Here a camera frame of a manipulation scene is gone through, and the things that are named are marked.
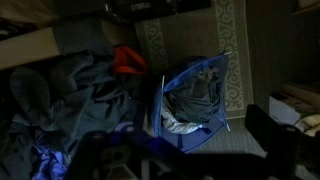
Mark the red orange garment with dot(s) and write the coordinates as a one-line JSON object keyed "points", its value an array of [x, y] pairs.
{"points": [[128, 63]]}

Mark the black robot platform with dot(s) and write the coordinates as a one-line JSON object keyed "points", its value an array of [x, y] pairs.
{"points": [[160, 8]]}

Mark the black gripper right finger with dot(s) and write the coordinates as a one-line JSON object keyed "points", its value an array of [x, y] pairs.
{"points": [[281, 150]]}

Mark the grey patterned rug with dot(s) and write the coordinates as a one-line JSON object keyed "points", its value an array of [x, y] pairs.
{"points": [[193, 36]]}

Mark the grey clothes in bag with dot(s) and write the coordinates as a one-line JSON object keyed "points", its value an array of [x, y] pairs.
{"points": [[190, 103]]}

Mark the blue mesh laundry bag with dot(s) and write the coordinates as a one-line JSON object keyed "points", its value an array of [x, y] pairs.
{"points": [[200, 136]]}

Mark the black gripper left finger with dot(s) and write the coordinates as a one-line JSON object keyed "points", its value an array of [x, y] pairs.
{"points": [[110, 156]]}

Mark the dark grey hoodie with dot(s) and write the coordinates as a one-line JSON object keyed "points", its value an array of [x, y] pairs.
{"points": [[83, 100]]}

